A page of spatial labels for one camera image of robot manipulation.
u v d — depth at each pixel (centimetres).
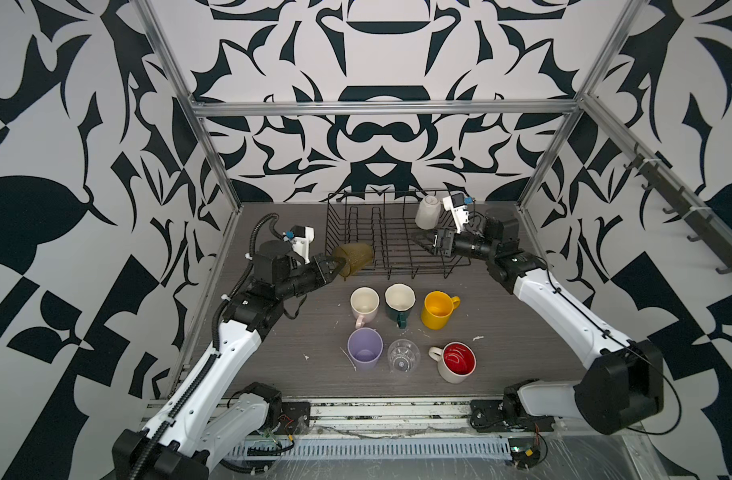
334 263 70
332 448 71
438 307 91
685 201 60
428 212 102
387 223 114
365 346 80
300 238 66
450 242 66
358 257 66
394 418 76
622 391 41
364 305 90
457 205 68
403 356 83
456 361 81
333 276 67
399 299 87
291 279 60
